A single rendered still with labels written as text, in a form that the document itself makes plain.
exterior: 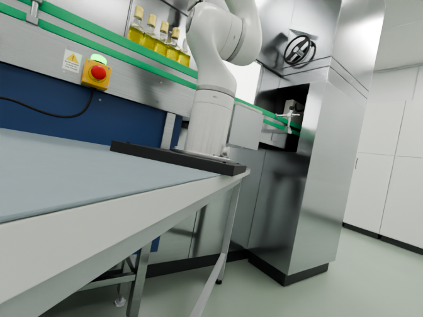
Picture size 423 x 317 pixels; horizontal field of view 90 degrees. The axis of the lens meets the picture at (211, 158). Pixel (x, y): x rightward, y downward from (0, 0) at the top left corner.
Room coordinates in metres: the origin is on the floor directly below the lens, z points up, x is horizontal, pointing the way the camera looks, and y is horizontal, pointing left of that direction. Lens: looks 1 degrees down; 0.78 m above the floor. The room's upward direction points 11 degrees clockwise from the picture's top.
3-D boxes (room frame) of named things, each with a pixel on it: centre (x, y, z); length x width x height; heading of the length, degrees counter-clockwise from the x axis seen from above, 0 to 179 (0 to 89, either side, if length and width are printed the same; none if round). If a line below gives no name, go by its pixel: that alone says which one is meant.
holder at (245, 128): (0.99, -0.04, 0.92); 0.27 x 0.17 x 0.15; 37
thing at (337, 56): (1.75, -0.81, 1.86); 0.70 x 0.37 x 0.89; 127
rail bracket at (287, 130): (1.36, -0.42, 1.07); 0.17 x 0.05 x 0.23; 37
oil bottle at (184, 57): (1.04, 0.23, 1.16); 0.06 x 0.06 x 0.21; 37
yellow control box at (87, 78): (0.67, 0.40, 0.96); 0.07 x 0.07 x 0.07; 37
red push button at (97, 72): (0.63, 0.37, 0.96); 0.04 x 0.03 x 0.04; 127
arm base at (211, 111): (0.64, 0.03, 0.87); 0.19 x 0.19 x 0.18
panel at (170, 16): (1.27, 0.14, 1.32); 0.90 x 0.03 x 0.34; 127
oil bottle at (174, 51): (1.00, 0.27, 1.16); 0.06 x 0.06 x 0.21; 35
